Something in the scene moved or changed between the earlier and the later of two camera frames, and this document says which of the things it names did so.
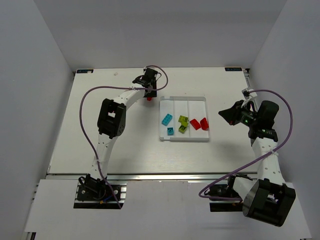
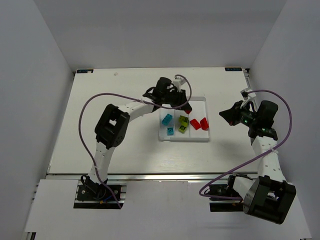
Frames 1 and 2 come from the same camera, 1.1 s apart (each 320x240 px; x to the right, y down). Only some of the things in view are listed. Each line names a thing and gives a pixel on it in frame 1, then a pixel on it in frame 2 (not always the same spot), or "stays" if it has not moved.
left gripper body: x=149 y=92 -> x=178 y=97
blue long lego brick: x=166 y=120 stays
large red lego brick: x=204 y=124 stays
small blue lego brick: x=170 y=131 stays
